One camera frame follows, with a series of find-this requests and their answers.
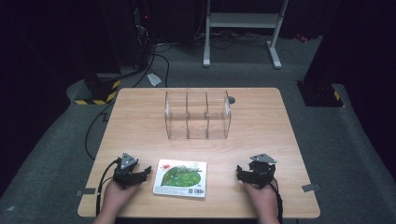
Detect black yellow striped stand base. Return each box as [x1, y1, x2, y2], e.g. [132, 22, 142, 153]
[296, 80, 347, 108]
[74, 72, 122, 106]

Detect person's left hand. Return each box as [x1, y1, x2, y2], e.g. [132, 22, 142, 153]
[102, 179, 142, 217]

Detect white book with green cover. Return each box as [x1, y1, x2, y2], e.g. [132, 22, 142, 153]
[152, 159, 208, 199]

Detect white metal stand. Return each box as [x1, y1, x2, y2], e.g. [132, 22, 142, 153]
[202, 0, 290, 70]

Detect clear acrylic divided organizer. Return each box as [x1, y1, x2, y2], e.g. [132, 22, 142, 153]
[163, 90, 233, 141]

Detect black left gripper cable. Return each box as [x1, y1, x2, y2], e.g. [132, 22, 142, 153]
[95, 157, 121, 217]

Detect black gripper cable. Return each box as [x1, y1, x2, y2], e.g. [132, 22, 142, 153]
[95, 157, 121, 217]
[266, 177, 285, 224]

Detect bundle of black floor cables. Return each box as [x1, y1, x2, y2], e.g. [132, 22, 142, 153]
[155, 29, 274, 51]

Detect grey tape strip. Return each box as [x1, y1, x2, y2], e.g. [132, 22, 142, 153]
[301, 183, 322, 193]
[76, 188, 97, 198]

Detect white tape patch on floor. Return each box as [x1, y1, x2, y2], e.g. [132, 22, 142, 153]
[146, 72, 163, 88]

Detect person's right hand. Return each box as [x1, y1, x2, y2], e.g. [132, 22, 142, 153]
[242, 181, 279, 219]

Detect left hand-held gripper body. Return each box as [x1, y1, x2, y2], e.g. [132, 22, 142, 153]
[112, 151, 140, 189]

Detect long black floor cable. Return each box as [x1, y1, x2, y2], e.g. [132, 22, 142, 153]
[84, 43, 171, 161]

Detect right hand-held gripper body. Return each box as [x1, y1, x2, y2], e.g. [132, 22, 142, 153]
[244, 153, 277, 189]

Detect black computer tower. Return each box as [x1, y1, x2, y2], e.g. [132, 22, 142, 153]
[130, 0, 158, 69]

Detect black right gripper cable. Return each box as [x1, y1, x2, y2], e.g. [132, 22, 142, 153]
[266, 177, 285, 224]

